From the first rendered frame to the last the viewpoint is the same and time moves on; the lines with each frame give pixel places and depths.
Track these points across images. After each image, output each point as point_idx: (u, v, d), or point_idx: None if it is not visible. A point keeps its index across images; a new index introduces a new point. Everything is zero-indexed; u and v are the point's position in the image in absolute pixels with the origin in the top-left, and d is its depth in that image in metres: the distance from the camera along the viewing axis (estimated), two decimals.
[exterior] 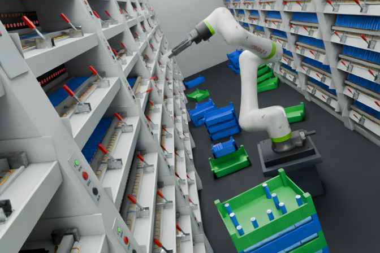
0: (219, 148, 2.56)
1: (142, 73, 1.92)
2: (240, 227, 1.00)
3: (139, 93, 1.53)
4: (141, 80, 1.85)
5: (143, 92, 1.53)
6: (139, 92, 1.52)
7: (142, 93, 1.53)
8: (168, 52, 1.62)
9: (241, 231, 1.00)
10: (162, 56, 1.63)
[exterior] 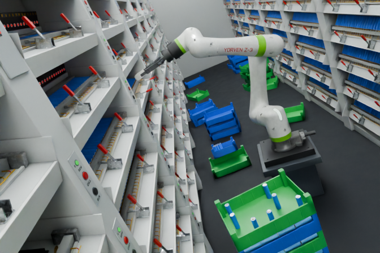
0: (219, 148, 2.56)
1: None
2: None
3: (139, 93, 1.53)
4: (141, 80, 1.85)
5: (143, 92, 1.53)
6: (139, 92, 1.52)
7: (142, 93, 1.53)
8: (143, 75, 1.64)
9: None
10: (137, 80, 1.64)
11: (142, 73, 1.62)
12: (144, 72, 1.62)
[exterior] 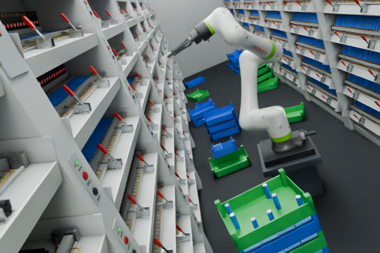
0: (219, 148, 2.56)
1: (142, 73, 1.92)
2: None
3: (138, 94, 1.53)
4: (137, 80, 1.85)
5: (135, 91, 1.52)
6: None
7: (137, 92, 1.52)
8: (168, 53, 1.59)
9: None
10: (160, 58, 1.60)
11: None
12: None
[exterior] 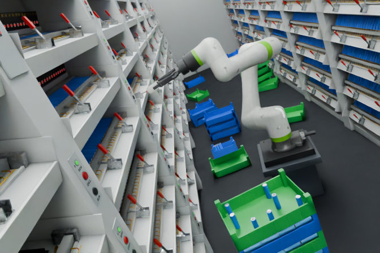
0: (219, 148, 2.56)
1: (142, 73, 1.92)
2: None
3: (139, 93, 1.53)
4: (137, 80, 1.85)
5: (143, 92, 1.53)
6: (139, 92, 1.52)
7: (142, 93, 1.53)
8: (154, 83, 1.53)
9: None
10: (147, 88, 1.54)
11: None
12: None
